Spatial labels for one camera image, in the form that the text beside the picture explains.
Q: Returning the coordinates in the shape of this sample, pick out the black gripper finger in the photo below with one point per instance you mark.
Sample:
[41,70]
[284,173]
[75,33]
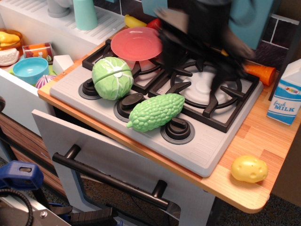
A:
[228,68]
[174,45]

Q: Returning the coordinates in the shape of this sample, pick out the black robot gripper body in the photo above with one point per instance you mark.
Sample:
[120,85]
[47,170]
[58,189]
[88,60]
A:
[207,21]

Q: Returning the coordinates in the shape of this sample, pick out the yellow toy potato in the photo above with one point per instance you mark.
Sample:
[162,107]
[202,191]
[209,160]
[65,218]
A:
[249,169]

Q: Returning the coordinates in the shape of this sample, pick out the pink plastic plate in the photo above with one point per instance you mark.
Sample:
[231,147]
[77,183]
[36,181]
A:
[136,44]

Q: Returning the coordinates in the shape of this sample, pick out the black right burner grate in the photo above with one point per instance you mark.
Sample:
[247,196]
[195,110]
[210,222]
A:
[218,104]

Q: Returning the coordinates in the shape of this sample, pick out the black burner grate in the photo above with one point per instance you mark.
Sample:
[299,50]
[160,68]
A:
[218,104]
[145,73]

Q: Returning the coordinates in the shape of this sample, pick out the red toy strawberry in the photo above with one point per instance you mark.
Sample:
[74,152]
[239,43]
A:
[155,24]

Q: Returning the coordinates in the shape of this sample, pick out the black left burner grate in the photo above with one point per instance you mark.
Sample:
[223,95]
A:
[145,73]

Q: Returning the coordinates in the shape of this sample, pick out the orange toy carrot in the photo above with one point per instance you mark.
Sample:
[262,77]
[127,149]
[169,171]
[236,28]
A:
[266,74]

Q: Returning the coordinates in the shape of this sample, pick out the teal toy range hood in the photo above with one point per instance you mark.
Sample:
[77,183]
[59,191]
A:
[248,18]

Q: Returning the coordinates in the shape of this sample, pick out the yellow toy banana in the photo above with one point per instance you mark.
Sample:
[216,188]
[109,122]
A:
[132,22]

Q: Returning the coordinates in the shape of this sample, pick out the grey toy stove top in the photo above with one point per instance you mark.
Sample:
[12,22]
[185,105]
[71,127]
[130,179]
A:
[200,155]

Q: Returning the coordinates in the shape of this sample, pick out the green toy cabbage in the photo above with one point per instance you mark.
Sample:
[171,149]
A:
[112,78]

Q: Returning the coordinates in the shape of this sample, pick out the green toy bitter melon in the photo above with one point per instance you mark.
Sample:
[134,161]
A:
[155,112]

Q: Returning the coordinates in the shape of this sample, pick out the blue white milk carton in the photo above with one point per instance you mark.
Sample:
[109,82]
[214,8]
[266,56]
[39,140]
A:
[286,101]

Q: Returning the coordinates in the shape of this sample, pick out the black right stove knob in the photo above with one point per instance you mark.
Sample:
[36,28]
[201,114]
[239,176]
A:
[178,131]

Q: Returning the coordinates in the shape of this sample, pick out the black stove knob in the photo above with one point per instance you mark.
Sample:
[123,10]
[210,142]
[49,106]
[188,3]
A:
[125,105]
[87,90]
[178,131]

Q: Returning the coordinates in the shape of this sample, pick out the wooden counter top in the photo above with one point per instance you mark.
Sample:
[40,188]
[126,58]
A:
[258,135]

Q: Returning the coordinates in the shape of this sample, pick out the black middle stove knob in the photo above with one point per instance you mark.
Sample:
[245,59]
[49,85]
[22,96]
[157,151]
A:
[125,105]

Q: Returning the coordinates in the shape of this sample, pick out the mint green plastic cup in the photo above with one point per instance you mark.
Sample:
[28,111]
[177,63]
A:
[85,15]

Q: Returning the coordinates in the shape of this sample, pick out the black left stove knob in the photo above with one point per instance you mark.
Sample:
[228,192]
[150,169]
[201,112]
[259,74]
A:
[87,90]

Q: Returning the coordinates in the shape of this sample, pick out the white toy carton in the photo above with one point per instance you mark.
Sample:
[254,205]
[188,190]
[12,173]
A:
[61,63]

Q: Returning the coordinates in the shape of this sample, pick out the grey toy faucet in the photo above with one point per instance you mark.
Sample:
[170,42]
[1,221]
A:
[59,8]

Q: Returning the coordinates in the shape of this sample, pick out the white toy sink unit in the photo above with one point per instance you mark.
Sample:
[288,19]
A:
[31,19]

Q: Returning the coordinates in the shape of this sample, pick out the orange brown toy can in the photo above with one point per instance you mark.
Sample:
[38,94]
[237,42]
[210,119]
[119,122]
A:
[42,50]

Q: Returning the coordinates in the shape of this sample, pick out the purple toy onion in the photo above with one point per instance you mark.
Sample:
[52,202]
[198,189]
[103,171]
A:
[44,80]

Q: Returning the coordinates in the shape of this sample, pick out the white oven door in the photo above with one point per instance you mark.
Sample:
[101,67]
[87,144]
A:
[189,205]

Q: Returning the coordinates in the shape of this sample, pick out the blue plastic bowl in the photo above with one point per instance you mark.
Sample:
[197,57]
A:
[30,70]

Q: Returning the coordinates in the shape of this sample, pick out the orange transparent bowl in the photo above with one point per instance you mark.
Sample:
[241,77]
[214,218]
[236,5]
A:
[17,45]

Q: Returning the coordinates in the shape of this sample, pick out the white toy fish piece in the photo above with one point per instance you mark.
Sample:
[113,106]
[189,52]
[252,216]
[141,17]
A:
[9,56]

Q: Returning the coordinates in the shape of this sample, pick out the yellow toy pear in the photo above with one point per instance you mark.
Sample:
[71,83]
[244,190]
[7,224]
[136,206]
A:
[7,39]

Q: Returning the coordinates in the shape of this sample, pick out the blue plastic clamp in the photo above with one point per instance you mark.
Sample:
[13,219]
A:
[20,175]

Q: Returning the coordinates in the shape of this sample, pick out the black oven door handle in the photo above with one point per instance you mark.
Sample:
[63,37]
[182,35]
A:
[154,198]

